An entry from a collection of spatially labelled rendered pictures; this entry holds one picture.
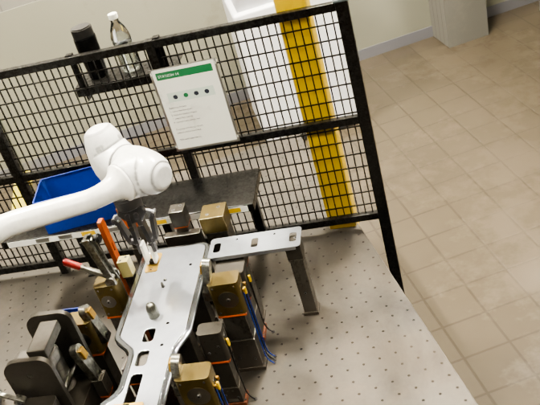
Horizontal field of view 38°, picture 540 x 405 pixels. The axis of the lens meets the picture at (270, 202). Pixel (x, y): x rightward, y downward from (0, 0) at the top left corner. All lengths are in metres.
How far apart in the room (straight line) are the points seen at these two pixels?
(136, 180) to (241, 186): 0.75
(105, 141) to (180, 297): 0.53
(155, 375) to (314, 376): 0.51
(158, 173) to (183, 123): 0.75
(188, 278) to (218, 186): 0.44
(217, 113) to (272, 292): 0.63
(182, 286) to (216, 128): 0.60
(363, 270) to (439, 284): 1.01
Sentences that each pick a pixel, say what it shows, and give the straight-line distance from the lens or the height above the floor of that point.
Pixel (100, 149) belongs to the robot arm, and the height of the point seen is 1.51.
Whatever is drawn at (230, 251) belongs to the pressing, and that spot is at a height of 1.00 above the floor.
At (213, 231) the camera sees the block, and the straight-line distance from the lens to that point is 2.49.
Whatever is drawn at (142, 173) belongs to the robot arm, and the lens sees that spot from 1.92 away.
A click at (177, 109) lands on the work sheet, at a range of 2.64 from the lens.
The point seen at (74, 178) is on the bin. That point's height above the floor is 1.13.
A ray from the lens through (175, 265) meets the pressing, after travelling 2.42.
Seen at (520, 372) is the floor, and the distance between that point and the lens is 3.23.
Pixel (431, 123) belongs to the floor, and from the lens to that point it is 4.84.
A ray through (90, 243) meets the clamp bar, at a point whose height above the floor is 1.20.
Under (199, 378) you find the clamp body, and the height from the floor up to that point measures 1.05.
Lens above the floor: 2.37
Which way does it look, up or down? 32 degrees down
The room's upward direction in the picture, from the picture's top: 16 degrees counter-clockwise
